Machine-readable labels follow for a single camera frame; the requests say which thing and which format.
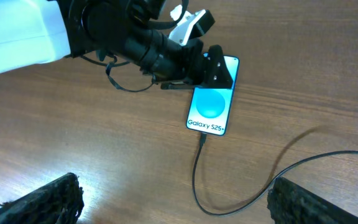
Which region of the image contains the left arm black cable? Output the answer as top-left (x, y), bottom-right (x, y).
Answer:
top-left (78, 52), bottom-right (157, 93)

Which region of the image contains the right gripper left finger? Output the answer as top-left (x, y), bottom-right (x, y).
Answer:
top-left (0, 172), bottom-right (84, 224)

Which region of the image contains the black USB charging cable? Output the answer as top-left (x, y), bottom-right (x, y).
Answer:
top-left (191, 132), bottom-right (358, 217)

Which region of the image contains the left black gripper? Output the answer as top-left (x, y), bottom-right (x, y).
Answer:
top-left (116, 29), bottom-right (233, 90)

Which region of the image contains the blue screen Samsung smartphone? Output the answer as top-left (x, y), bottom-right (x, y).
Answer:
top-left (186, 55), bottom-right (240, 136)

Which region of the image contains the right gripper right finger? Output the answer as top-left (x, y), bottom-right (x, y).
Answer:
top-left (267, 177), bottom-right (358, 224)

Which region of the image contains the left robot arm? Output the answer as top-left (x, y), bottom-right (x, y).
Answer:
top-left (0, 0), bottom-right (234, 90)

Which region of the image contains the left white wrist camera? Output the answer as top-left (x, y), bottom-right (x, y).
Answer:
top-left (168, 9), bottom-right (215, 46)

